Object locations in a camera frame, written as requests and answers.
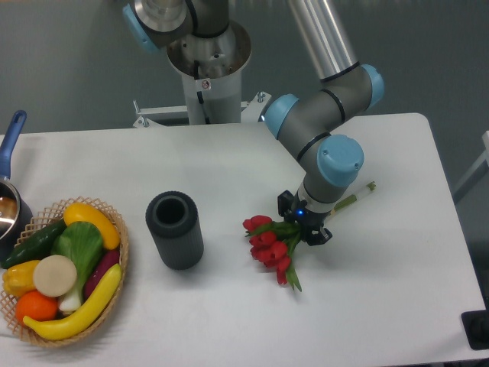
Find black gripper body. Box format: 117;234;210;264
292;193;331;228

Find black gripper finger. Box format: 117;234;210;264
302;226;332;245
277;190;296;222

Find red tulip bouquet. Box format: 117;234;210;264
242;181;377;291

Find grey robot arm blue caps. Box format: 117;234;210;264
122;1;384;245

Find dark grey ribbed vase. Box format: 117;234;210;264
145;191;204;271

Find black device at table edge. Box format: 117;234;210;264
461;310;488;350

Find purple sweet potato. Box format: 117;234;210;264
83;249;120;300

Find white furniture piece at right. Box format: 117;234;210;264
452;131;488;205

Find green bok choy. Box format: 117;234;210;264
51;222;104;315

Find yellow squash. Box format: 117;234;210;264
63;203;120;250

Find yellow banana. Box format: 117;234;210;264
23;264;122;341

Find green cucumber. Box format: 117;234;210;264
1;219;66;269

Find orange fruit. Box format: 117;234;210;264
15;291;58;325

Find yellow bell pepper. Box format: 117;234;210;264
2;260;40;297

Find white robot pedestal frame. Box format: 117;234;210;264
133;71;272;128

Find saucepan with blue handle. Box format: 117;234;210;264
1;110;32;261

